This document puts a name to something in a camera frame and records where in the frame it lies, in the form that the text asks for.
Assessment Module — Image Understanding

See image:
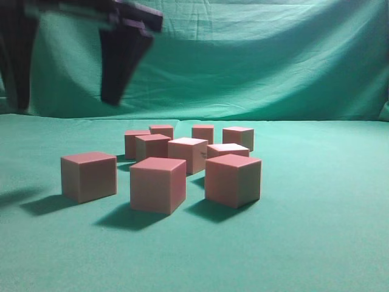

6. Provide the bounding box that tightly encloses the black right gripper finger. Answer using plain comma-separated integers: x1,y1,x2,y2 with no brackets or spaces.
1,1,40,111

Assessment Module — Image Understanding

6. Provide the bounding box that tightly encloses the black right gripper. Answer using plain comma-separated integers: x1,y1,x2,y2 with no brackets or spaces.
18,1,164,106

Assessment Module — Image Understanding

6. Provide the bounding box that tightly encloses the pink cube column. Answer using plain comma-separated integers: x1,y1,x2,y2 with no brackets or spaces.
135,134,171,162
207,143,250,159
60,151,117,203
149,125,174,139
168,137,208,175
125,130,151,160
129,157,186,215
204,154,262,209

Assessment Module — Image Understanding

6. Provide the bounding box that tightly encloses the pink cube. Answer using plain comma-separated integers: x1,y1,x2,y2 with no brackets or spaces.
191,125,214,144
222,127,254,151

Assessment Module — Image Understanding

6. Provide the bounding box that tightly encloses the green cloth backdrop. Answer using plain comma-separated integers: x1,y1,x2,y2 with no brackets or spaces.
0,0,389,122

